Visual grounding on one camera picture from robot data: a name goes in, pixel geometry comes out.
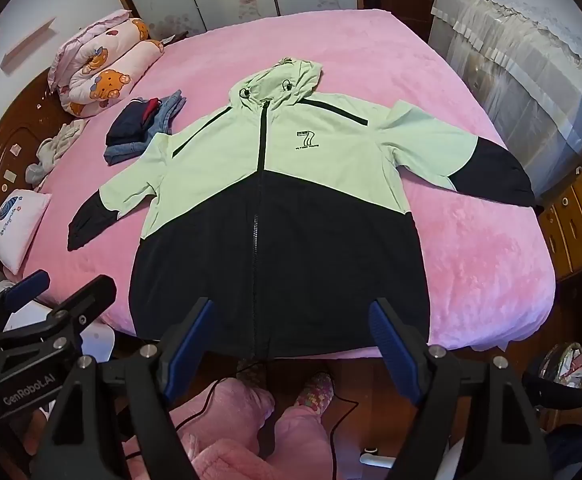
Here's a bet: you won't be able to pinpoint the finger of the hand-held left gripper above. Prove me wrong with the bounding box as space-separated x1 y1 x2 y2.
0 274 118 357
0 269 52 334

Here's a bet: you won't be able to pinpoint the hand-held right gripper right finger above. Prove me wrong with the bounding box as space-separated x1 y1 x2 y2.
368 297 554 480

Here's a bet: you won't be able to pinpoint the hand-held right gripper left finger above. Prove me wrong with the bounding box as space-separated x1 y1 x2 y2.
31 297 217 480

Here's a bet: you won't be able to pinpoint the green and black hooded jacket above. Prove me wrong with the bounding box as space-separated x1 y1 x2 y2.
67 57 538 362

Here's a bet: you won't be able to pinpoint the small white embroidered pillow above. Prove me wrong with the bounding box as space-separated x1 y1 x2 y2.
0 189 53 276

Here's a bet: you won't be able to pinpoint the floral slipper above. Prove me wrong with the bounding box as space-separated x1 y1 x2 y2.
293 372 333 419

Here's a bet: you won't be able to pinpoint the person's pink fleece pants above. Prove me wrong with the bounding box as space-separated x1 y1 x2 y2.
170 374 338 480

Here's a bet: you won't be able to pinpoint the pink fleece bed blanket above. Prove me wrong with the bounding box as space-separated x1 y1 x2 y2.
2 8 558 352

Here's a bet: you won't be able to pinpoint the crumpled white cloth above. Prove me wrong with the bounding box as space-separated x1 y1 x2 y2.
25 119 90 189

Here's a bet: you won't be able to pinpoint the printed bag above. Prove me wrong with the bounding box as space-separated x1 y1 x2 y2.
541 342 582 389

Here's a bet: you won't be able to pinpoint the folded dark navy garment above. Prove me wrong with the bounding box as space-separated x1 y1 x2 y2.
106 97 162 147

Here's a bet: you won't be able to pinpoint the folded blue jeans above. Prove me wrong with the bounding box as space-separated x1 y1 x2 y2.
104 90 188 165

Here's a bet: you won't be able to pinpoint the folded bear print quilt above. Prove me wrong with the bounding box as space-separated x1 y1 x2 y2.
47 9 166 119

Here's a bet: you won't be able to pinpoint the wooden drawer cabinet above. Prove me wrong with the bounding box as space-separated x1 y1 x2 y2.
538 132 582 282

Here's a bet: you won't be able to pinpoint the black cable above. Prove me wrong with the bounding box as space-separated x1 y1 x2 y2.
124 362 367 461

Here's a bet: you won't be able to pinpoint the pale pink wall shelf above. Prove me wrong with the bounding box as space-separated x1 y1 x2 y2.
0 17 57 74

